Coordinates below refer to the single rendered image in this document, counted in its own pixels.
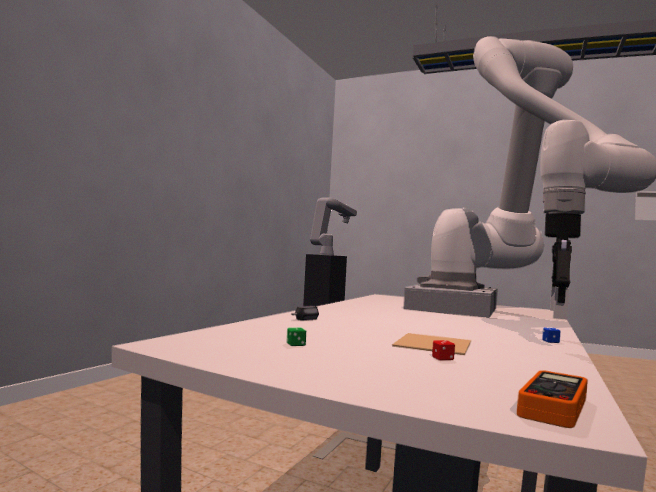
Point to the red die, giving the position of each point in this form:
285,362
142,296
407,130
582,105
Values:
443,350

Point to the blue die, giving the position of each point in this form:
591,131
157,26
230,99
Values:
551,335

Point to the orange pocket multimeter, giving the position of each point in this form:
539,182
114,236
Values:
552,398

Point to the green die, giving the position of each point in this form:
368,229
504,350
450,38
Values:
296,336

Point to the tan flat mat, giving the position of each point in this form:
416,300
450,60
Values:
425,342

